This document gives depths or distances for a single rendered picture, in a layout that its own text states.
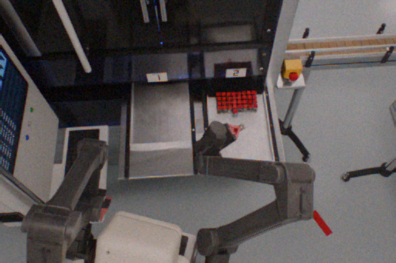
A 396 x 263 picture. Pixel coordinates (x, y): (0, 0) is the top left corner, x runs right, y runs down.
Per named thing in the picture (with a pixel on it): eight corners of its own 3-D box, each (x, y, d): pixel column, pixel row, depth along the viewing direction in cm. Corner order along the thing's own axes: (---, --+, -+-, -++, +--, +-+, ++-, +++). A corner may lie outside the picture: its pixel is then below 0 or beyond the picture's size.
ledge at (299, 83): (272, 65, 196) (273, 63, 194) (299, 63, 196) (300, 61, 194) (277, 90, 189) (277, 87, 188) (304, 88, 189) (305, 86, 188)
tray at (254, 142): (206, 97, 186) (206, 93, 183) (263, 94, 186) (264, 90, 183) (211, 167, 169) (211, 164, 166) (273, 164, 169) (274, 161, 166)
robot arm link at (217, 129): (196, 172, 125) (220, 173, 129) (212, 151, 118) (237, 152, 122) (188, 141, 133) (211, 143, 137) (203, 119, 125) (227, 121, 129)
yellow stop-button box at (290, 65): (281, 66, 184) (283, 56, 177) (296, 64, 184) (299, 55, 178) (283, 80, 180) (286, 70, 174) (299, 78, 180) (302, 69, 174)
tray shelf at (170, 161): (123, 84, 193) (122, 82, 191) (270, 76, 193) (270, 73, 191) (118, 180, 169) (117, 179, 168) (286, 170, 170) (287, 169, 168)
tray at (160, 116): (132, 81, 191) (131, 77, 188) (188, 78, 191) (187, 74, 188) (131, 148, 174) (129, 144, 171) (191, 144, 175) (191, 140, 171)
